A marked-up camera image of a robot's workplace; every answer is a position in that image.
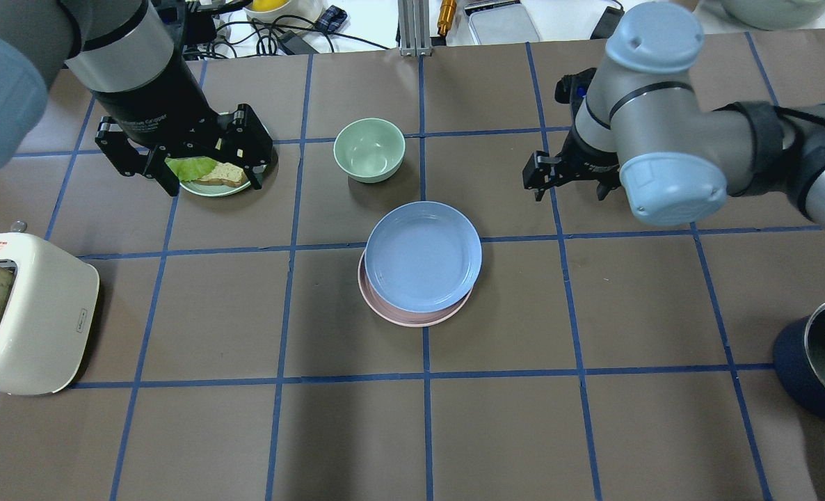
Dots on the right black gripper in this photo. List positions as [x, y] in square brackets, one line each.
[588, 163]

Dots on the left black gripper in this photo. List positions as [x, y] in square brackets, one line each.
[151, 111]

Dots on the blue plate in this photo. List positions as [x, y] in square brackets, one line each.
[423, 257]

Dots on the pink plate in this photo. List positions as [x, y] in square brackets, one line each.
[402, 317]

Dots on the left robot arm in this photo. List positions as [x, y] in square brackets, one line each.
[122, 52]

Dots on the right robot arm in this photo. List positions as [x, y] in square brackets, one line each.
[636, 124]

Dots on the lettuce leaf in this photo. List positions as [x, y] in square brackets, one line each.
[191, 169]

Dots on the green plate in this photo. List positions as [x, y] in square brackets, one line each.
[214, 191]

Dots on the bread slice on plate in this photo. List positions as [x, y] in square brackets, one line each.
[224, 174]

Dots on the black power adapter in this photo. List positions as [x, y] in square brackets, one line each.
[291, 43]

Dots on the cream bowl with fruit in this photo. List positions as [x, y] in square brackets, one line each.
[290, 11]

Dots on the black laptop charger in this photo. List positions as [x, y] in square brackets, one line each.
[607, 23]

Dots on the silver scale tray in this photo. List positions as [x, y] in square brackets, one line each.
[500, 23]

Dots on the green bowl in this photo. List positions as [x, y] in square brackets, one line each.
[369, 150]

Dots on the cream toaster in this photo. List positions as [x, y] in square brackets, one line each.
[44, 328]

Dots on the dark blue saucepan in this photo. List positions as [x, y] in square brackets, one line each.
[799, 361]

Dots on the gold screwdriver handle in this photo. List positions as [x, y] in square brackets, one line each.
[446, 15]

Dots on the aluminium frame post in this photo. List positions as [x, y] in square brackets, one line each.
[414, 28]

